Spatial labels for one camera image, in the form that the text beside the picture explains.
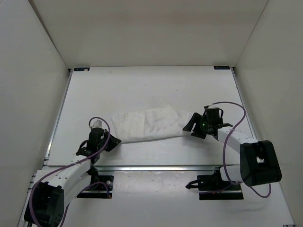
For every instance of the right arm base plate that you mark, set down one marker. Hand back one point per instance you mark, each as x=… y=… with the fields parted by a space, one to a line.
x=213 y=188

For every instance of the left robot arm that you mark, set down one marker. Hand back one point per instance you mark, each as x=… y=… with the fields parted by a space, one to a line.
x=51 y=195

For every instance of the aluminium table front rail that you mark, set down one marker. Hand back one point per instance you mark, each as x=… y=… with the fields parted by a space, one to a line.
x=157 y=168

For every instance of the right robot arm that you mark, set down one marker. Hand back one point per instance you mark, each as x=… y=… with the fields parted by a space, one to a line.
x=258 y=161

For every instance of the white pleated skirt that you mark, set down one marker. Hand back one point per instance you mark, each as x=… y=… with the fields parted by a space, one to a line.
x=153 y=124

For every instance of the left blue corner label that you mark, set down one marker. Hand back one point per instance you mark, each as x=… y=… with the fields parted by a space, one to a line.
x=81 y=69

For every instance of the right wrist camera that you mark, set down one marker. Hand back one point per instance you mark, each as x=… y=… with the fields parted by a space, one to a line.
x=213 y=113

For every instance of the right blue corner label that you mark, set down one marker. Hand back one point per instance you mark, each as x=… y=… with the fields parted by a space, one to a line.
x=221 y=67

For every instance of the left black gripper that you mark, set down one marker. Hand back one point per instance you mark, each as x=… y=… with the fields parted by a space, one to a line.
x=114 y=142

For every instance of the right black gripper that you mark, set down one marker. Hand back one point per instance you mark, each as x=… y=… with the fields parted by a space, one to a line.
x=196 y=118

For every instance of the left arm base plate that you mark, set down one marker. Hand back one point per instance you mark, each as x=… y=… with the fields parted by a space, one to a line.
x=102 y=188

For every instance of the blue corner label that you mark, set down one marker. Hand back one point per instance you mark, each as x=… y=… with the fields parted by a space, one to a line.
x=221 y=67
x=81 y=69

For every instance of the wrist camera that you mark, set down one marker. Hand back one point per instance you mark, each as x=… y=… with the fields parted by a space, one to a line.
x=97 y=124
x=213 y=113

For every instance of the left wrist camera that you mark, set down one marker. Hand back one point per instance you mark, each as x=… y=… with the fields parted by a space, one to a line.
x=97 y=124

